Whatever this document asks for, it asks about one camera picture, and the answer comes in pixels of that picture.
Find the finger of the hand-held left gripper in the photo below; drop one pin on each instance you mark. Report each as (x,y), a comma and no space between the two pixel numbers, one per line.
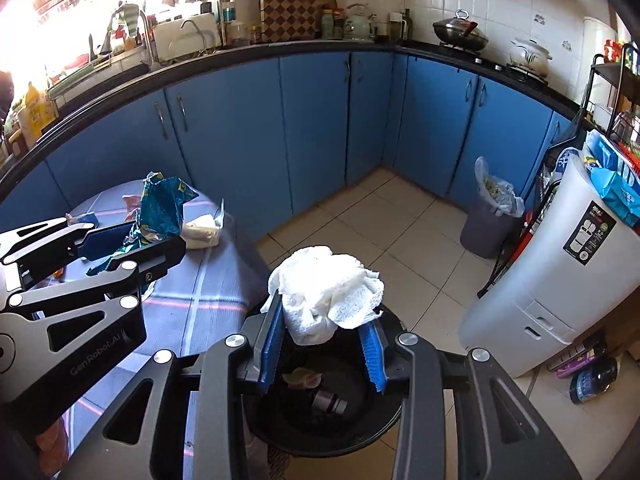
(150,259)
(105,241)

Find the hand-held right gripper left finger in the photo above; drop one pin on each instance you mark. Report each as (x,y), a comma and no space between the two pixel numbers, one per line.
(270,347)

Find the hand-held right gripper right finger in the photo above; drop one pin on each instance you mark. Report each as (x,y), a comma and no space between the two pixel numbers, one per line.
(374,357)

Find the blue and brown torn wrapper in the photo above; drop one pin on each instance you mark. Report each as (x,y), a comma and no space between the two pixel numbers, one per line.
(80,218)

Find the green and blue snack bag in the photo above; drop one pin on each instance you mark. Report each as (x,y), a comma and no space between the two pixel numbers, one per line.
(160,210)

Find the white plastic wrapper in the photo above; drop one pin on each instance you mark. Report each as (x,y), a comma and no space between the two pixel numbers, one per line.
(202,231)

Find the black round waste bin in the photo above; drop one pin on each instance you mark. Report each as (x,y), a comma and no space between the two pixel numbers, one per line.
(300,422)

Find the white paper towel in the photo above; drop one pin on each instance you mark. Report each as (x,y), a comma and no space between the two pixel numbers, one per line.
(325,285)

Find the small yellowish wrapper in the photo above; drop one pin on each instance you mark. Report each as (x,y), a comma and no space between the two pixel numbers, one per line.
(301,378)

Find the grey bottle cap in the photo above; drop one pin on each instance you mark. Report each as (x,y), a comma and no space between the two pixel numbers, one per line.
(330,402)

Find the round table with plaid cloth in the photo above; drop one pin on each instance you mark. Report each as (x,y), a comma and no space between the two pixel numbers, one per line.
(215,285)

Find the yellow plastic bottle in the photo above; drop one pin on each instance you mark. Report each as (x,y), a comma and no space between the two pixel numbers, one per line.
(36,112)

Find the grey waste bin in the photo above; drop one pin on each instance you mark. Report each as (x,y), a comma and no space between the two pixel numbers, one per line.
(487,235)

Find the white floor appliance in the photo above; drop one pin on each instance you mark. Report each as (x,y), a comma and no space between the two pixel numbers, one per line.
(540,280)

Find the purple packet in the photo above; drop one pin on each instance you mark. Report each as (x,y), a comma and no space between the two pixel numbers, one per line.
(570,362)

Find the clear plastic bin liner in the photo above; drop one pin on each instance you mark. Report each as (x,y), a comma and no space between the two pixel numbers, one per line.
(500,195)

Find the steel kitchen faucet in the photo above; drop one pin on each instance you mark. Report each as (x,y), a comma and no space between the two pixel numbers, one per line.
(146,35)

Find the blue kitchen base cabinets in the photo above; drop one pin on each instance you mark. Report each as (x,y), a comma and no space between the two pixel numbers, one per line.
(310,120)

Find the blue round jar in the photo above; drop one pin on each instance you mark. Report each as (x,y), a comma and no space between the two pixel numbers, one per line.
(592,379)

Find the green striped dish cloth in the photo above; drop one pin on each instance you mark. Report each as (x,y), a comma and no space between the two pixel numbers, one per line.
(127,17)

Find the black kitchen countertop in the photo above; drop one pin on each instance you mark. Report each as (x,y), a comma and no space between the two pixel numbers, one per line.
(300,46)

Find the blue and white plastic bag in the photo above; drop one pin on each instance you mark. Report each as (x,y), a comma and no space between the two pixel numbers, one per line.
(562,159)

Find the checkered wooden cutting board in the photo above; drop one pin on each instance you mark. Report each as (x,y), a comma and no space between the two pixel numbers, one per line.
(287,5)

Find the blue wet wipes pack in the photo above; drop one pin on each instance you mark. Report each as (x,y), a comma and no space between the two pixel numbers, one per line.
(607,152)
(617,192)

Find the green jar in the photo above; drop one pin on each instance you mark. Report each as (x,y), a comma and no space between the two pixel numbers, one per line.
(327,24)

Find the pale green kettle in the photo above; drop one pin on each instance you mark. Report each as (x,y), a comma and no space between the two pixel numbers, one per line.
(359,24)

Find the black gas stove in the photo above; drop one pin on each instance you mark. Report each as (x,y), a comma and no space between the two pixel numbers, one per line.
(495,66)

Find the red plastic basket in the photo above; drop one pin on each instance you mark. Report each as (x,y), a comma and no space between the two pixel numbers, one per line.
(632,157)

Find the dark glass bottle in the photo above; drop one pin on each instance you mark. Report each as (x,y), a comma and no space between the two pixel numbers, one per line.
(406,26)

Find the black wok with lid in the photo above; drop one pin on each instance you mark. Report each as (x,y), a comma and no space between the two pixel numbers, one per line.
(460,32)

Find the black metal rack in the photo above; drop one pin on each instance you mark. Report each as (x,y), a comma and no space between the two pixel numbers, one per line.
(592,75)

